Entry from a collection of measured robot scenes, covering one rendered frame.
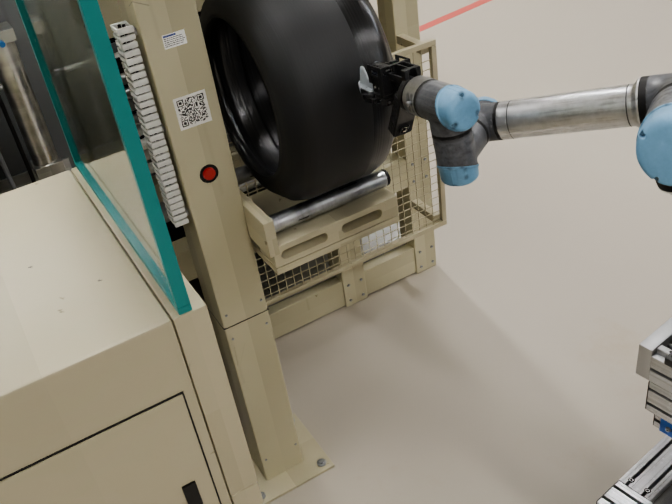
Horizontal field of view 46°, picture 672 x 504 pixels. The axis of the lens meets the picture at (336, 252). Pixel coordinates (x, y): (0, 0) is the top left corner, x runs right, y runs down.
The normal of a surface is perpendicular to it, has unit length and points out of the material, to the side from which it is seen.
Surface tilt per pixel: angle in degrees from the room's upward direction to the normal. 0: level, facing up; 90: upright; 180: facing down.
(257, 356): 90
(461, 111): 84
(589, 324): 0
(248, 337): 90
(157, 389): 90
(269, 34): 56
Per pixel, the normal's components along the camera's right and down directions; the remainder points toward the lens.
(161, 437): 0.50, 0.44
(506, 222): -0.13, -0.81
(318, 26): 0.28, -0.22
